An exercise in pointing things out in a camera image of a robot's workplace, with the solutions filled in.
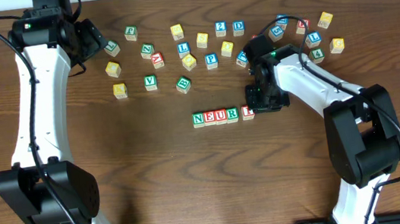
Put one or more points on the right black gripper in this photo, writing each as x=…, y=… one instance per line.
x=260, y=101

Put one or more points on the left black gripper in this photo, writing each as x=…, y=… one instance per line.
x=91, y=41

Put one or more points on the red I block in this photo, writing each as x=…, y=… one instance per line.
x=247, y=113

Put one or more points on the green R block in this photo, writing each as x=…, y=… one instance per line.
x=232, y=115

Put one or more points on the red U block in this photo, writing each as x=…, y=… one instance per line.
x=221, y=116

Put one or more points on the blue P block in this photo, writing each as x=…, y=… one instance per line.
x=211, y=60

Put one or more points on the green N block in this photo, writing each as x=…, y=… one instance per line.
x=198, y=120

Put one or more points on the yellow s block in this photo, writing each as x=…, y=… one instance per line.
x=177, y=32
x=202, y=40

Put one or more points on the red E block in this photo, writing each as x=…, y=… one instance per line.
x=209, y=118

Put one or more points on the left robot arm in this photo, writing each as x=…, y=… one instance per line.
x=43, y=185

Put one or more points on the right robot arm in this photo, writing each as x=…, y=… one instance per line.
x=362, y=131

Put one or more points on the green L block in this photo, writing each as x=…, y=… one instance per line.
x=112, y=48

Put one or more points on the yellow C block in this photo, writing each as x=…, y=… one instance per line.
x=113, y=69

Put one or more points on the blue T block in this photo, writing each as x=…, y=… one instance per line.
x=241, y=59

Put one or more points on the green J block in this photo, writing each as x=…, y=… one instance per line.
x=130, y=33

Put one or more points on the yellow K block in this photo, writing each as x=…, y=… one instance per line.
x=120, y=91

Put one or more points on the green Z block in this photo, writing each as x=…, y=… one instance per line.
x=147, y=50

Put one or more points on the yellow O block centre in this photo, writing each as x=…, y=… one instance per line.
x=227, y=48

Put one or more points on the yellow o block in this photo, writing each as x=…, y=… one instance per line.
x=189, y=62
x=227, y=48

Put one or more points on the blue 5 block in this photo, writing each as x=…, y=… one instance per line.
x=276, y=33

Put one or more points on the green 4 block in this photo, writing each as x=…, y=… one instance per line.
x=316, y=55

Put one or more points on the blue L block right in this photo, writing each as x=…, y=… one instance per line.
x=313, y=39

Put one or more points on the blue l block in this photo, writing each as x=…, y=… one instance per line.
x=183, y=49
x=313, y=39

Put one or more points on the red A block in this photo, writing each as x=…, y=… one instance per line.
x=157, y=60

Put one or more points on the blue D block right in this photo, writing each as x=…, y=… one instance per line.
x=282, y=21

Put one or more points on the blue d block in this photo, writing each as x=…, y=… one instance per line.
x=282, y=21
x=238, y=28

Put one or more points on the red M block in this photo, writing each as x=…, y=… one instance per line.
x=301, y=26

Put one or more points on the green V block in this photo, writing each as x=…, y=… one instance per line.
x=150, y=82

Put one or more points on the blue 2 block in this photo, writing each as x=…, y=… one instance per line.
x=221, y=28

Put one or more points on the green B block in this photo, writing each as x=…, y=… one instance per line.
x=183, y=85

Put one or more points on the yellow G block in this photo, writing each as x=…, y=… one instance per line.
x=337, y=45

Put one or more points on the yellow S block top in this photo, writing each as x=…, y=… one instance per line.
x=177, y=32

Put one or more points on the yellow block top right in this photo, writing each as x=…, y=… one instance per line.
x=325, y=20

